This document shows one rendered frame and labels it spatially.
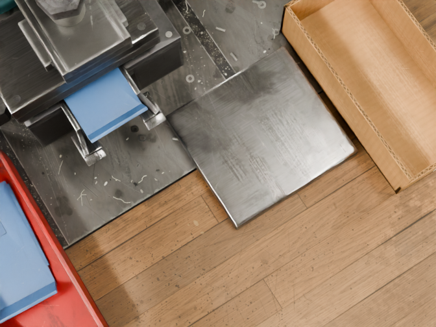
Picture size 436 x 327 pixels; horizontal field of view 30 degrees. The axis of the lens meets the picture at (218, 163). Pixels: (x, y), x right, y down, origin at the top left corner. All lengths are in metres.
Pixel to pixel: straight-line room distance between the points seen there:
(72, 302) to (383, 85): 0.45
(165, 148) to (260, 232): 0.15
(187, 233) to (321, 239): 0.16
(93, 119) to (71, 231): 0.14
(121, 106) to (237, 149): 0.15
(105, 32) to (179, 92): 0.19
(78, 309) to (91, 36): 0.31
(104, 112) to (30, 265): 0.20
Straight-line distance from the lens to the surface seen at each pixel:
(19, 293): 0.97
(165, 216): 0.96
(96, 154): 0.90
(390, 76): 1.02
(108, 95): 0.92
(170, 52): 0.96
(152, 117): 0.91
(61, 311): 0.96
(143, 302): 0.95
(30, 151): 1.01
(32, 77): 0.89
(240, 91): 0.98
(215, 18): 1.04
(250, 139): 0.96
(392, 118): 1.01
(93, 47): 0.84
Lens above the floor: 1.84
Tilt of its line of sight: 75 degrees down
